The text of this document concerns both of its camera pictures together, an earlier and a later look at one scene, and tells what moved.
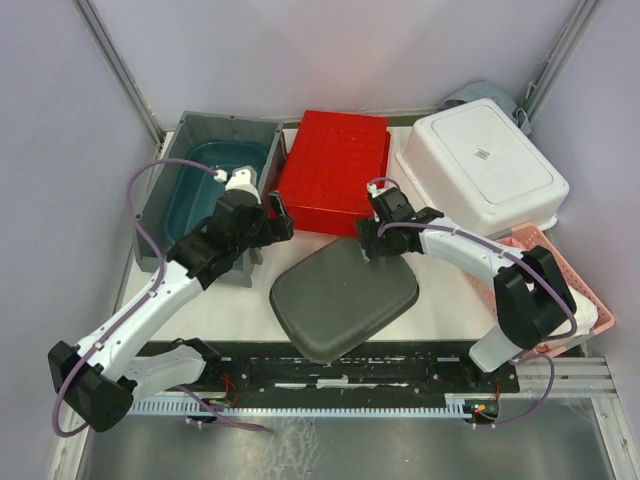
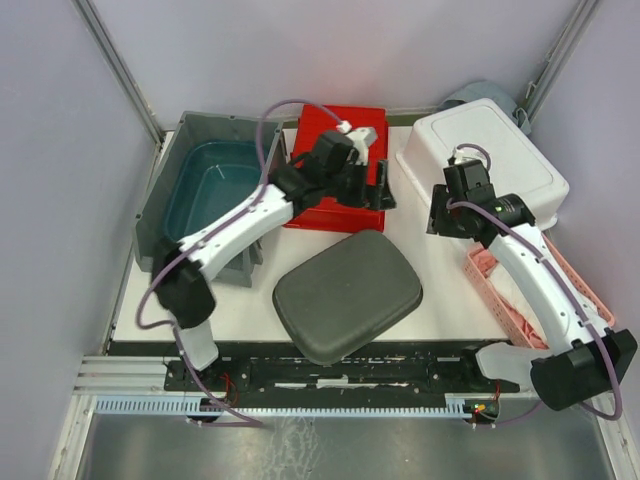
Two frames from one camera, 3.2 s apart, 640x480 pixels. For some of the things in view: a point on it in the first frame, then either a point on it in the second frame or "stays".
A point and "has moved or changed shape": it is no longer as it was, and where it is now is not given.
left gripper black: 281,227 -> 373,197
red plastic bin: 329,169 has moved or changed shape
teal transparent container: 197,190 stays
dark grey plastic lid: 335,299 stays
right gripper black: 368,229 -> 436,223
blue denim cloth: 496,94 stays
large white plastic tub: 476,164 stays
